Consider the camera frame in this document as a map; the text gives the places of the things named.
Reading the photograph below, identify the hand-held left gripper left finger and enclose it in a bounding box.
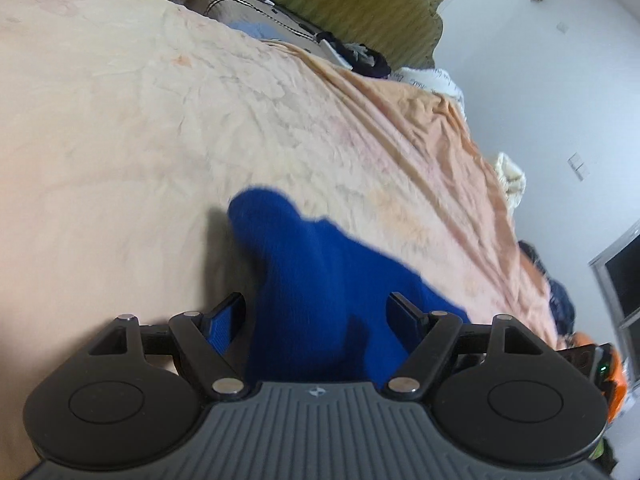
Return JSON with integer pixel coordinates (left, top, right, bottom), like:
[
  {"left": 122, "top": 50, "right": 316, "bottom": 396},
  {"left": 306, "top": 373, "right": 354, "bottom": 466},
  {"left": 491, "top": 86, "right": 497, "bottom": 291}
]
[{"left": 90, "top": 292, "right": 250, "bottom": 401}]

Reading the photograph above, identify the white wall switch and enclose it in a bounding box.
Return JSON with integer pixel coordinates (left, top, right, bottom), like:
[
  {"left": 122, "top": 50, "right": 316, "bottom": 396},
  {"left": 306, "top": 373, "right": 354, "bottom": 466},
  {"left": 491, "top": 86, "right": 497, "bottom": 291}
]
[{"left": 567, "top": 152, "right": 591, "bottom": 181}]

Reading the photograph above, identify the blue knit garment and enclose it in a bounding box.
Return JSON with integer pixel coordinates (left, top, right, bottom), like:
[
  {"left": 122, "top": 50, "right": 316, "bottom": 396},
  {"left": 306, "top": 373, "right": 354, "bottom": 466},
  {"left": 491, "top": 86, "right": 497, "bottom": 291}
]
[{"left": 227, "top": 187, "right": 472, "bottom": 392}]

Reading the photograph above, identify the tan pillow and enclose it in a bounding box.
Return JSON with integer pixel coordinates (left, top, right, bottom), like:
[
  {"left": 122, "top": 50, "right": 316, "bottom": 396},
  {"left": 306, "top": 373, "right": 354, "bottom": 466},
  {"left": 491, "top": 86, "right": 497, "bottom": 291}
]
[{"left": 166, "top": 0, "right": 351, "bottom": 68}]

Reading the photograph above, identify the white printed cloth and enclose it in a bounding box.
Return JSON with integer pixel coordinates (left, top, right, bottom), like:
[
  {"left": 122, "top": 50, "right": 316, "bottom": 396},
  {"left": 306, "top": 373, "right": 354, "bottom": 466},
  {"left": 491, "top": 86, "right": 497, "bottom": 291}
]
[{"left": 394, "top": 66, "right": 467, "bottom": 113}]

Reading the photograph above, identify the window with grey frame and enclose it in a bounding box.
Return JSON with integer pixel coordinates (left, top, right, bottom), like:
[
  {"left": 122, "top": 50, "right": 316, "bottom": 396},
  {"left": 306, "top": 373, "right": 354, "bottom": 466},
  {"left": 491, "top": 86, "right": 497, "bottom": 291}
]
[{"left": 589, "top": 224, "right": 640, "bottom": 378}]

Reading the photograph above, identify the dark blue clothes pile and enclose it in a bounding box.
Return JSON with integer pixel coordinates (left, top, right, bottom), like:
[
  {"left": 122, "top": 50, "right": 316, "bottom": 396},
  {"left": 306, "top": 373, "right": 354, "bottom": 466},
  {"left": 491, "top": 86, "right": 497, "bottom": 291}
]
[{"left": 519, "top": 240, "right": 577, "bottom": 341}]

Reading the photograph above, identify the cream fluffy cloth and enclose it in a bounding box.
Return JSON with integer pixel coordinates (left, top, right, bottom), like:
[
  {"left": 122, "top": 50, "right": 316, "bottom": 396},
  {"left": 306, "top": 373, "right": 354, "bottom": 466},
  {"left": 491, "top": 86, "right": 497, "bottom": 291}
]
[{"left": 491, "top": 152, "right": 527, "bottom": 213}]

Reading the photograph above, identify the olive green padded headboard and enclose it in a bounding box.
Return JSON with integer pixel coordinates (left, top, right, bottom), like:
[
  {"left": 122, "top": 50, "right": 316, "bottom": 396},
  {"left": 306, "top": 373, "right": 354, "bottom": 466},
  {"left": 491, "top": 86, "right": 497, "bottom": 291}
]
[{"left": 192, "top": 0, "right": 448, "bottom": 73}]

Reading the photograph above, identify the pink bed blanket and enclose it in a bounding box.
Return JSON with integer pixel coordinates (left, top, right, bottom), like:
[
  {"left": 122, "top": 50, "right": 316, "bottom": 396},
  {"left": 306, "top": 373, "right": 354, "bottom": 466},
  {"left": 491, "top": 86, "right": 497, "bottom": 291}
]
[{"left": 0, "top": 0, "right": 560, "bottom": 480}]

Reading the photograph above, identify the light blue cloth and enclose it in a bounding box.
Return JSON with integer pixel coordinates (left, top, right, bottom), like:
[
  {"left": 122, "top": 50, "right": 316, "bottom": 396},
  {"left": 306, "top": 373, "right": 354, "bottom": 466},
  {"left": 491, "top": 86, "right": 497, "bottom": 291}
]
[{"left": 229, "top": 20, "right": 283, "bottom": 42}]

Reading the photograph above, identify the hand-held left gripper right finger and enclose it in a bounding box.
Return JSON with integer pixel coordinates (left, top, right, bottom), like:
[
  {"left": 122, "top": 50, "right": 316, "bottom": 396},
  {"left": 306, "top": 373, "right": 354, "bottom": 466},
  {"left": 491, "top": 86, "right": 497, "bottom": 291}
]
[{"left": 387, "top": 292, "right": 548, "bottom": 401}]

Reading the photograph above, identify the black clothing pile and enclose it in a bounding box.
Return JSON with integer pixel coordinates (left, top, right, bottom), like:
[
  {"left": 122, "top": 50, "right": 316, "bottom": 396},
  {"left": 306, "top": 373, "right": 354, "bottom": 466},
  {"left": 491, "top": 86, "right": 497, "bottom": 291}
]
[{"left": 317, "top": 31, "right": 392, "bottom": 79}]

